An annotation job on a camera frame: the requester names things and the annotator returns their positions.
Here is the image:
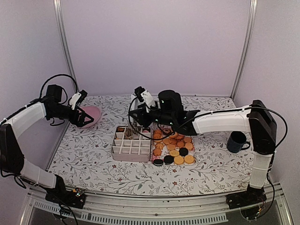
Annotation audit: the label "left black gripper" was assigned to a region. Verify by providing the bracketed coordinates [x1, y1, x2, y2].
[49, 104, 94, 127]

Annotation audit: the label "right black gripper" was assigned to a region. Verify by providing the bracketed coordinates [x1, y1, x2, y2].
[128, 104, 174, 129]

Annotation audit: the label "metal serving tongs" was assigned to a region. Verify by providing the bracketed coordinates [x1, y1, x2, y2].
[125, 93, 143, 140]

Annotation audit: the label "orange swirl cookie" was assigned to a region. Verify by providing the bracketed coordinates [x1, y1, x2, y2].
[118, 127, 125, 132]

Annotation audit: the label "pink divided cookie tin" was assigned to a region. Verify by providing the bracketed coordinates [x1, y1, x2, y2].
[111, 126, 152, 162]

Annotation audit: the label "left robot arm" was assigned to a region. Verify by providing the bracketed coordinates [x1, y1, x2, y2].
[0, 84, 94, 203]

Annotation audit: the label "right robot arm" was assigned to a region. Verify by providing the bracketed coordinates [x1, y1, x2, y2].
[128, 87, 277, 204]

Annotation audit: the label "pink plate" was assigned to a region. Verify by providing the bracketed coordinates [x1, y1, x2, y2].
[77, 106, 101, 128]

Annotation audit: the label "chocolate sprinkle donut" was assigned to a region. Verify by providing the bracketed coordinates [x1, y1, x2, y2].
[163, 128, 172, 135]

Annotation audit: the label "floral tablecloth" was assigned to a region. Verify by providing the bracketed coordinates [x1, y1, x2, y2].
[48, 96, 254, 196]

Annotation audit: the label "floral cookie tray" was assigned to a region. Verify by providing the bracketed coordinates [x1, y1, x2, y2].
[151, 125, 196, 166]

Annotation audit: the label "black sandwich cookie left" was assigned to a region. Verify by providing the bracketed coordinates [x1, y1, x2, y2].
[153, 159, 164, 166]

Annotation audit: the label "black sandwich cookie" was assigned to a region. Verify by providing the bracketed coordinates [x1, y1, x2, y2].
[164, 155, 174, 165]
[153, 159, 164, 166]

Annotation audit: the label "black sandwich cookie right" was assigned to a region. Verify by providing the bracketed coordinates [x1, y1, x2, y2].
[164, 155, 174, 165]

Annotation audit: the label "yellow round biscuit left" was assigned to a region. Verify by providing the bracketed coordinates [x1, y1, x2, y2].
[174, 155, 184, 165]

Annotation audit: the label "yellow round biscuit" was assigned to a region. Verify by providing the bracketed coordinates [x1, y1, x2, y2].
[174, 155, 184, 165]
[184, 155, 195, 164]

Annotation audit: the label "yellow round biscuit right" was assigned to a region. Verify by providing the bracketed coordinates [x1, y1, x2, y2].
[184, 155, 195, 164]

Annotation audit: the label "dark blue mug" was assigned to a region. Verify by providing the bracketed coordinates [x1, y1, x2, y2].
[226, 131, 251, 153]

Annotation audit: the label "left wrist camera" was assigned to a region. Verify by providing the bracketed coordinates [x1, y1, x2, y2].
[68, 90, 88, 110]

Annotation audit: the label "black camera cable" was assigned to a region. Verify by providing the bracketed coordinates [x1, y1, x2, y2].
[39, 74, 79, 97]

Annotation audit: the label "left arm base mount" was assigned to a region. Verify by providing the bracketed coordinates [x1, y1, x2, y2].
[45, 188, 86, 209]

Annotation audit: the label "front aluminium rail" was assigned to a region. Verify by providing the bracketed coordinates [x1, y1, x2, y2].
[20, 183, 294, 225]

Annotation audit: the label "left aluminium frame post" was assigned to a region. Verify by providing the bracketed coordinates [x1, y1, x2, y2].
[53, 0, 79, 90]

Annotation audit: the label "aluminium frame post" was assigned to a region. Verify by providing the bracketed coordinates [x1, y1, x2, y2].
[230, 0, 258, 100]
[53, 0, 79, 90]

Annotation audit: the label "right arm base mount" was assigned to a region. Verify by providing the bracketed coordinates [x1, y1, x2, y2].
[226, 186, 267, 209]

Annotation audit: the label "right aluminium frame post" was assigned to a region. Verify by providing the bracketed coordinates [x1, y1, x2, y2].
[230, 0, 258, 100]

